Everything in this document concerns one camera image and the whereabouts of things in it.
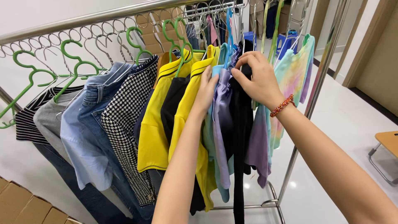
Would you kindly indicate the long black garment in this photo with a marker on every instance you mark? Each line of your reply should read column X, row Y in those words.
column 239, row 140

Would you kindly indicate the light blue denim shirt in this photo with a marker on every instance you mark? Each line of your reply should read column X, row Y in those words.
column 84, row 149

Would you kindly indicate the lime green hanger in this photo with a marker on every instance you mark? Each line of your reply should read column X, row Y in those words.
column 265, row 25
column 276, row 31

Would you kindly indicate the pastel tie-dye shirt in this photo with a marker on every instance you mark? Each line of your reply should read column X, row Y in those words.
column 289, row 77

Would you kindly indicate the stack of folded cardboard boxes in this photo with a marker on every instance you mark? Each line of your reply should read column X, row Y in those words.
column 149, row 37

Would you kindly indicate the black white houndstooth garment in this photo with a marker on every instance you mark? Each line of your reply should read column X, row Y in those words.
column 124, row 124

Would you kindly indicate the blue plastic stool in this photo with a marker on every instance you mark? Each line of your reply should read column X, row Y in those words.
column 284, row 42
column 248, row 36

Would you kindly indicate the grey shirt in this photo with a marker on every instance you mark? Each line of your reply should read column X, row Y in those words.
column 49, row 124

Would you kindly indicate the person's left hand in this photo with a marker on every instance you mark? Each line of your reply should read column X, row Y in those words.
column 205, row 96

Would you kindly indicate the hanging beige trousers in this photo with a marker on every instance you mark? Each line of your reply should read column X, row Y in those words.
column 256, row 15

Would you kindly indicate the yellow shirt with black trim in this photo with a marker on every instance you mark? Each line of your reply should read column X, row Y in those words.
column 152, row 140
column 186, row 105

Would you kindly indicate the blue plastic hanger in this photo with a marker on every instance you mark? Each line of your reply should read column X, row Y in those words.
column 229, row 37

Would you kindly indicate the person's left fingers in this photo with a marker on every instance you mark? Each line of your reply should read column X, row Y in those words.
column 209, row 79

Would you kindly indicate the teal garment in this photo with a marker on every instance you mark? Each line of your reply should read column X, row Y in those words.
column 207, row 140

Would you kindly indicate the background rack with clothes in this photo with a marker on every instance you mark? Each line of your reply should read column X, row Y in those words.
column 213, row 28

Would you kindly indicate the row of cardboard cartons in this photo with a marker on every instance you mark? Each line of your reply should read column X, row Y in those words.
column 18, row 205

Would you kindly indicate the person's right hand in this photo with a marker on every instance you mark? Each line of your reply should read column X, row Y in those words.
column 261, row 81

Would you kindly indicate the wooden door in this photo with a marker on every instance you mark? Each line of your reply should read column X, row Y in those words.
column 379, row 62

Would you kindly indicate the dark blue jeans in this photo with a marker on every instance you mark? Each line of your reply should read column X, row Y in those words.
column 77, row 193

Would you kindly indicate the navy garment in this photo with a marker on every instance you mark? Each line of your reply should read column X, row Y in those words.
column 141, row 124

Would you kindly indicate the stainless steel clothes rack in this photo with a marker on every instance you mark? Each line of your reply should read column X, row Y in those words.
column 93, row 19

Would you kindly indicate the lavender satin garment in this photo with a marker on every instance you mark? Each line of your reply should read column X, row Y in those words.
column 222, row 124

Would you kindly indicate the wooden folding table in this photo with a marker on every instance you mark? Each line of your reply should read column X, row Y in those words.
column 388, row 140

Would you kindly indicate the black white striped shirt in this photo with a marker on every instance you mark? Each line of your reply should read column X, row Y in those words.
column 28, row 124

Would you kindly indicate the green plastic hanger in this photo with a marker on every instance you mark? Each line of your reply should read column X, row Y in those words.
column 132, row 42
column 30, row 79
column 171, row 46
column 75, row 67
column 182, row 57

